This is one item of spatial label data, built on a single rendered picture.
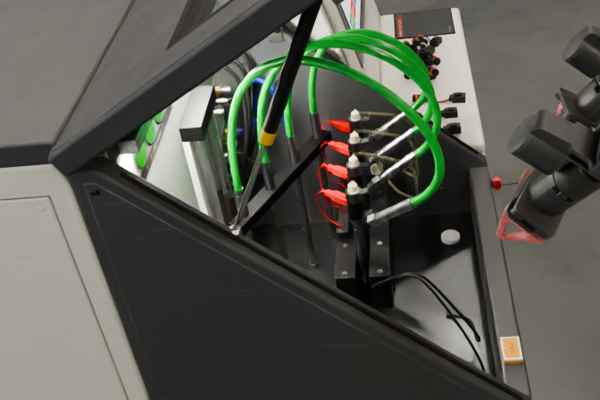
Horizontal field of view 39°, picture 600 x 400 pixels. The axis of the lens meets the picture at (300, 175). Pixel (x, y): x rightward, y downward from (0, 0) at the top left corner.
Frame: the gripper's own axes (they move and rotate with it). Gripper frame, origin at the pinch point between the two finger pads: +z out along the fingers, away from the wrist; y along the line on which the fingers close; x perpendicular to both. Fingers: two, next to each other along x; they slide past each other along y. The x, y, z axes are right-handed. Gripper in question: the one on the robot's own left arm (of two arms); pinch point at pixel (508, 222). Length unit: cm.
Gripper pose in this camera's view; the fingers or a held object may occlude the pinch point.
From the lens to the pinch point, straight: 127.4
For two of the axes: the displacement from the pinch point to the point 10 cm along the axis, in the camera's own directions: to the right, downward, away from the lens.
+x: 7.9, 6.1, 0.3
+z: -3.6, 4.2, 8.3
